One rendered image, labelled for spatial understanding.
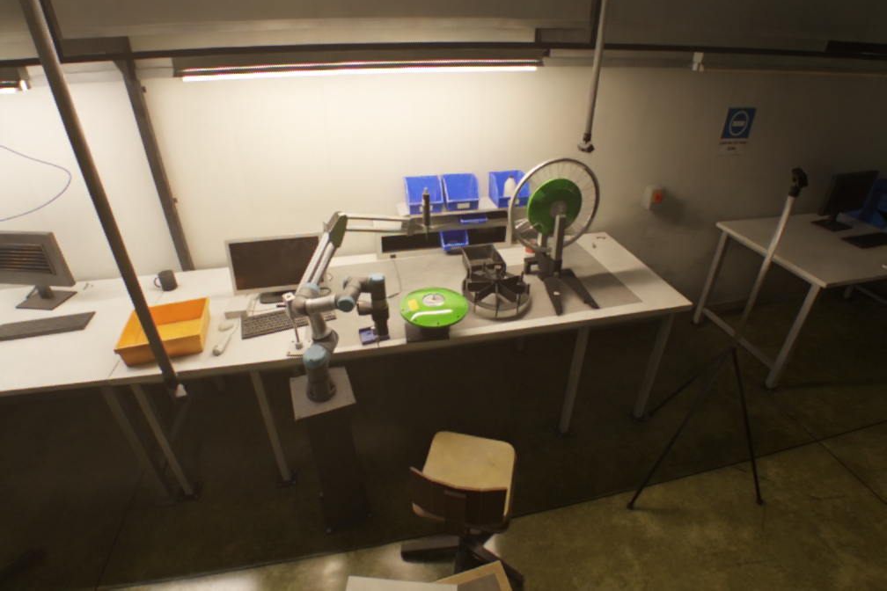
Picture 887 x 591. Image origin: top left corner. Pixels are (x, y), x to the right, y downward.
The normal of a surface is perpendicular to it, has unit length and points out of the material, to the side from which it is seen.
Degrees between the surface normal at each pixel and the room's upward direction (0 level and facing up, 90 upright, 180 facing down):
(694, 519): 0
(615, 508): 0
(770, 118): 90
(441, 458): 0
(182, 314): 86
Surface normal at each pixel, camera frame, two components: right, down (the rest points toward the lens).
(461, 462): 0.00, -0.88
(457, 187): 0.19, 0.47
